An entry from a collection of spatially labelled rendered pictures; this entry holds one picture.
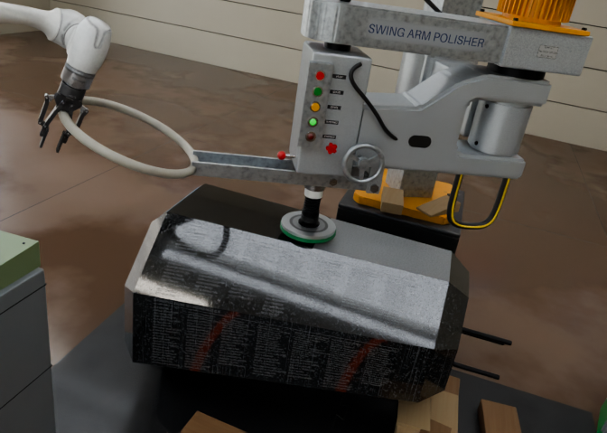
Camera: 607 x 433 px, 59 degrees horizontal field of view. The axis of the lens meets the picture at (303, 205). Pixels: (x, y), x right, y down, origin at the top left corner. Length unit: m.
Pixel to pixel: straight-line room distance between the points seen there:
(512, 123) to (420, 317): 0.76
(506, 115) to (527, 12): 0.34
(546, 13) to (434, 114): 0.47
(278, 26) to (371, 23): 6.73
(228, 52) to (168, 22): 1.11
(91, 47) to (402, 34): 0.95
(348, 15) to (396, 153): 0.50
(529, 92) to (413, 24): 0.50
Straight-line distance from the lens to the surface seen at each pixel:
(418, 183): 2.79
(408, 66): 2.62
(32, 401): 2.17
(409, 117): 1.92
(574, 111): 8.09
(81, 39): 1.78
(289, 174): 1.94
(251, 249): 2.07
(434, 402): 2.49
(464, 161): 2.05
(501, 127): 2.08
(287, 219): 2.11
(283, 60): 8.52
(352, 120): 1.85
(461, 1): 2.61
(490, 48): 1.95
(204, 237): 2.13
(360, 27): 1.79
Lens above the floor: 1.82
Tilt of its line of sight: 25 degrees down
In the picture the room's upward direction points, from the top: 9 degrees clockwise
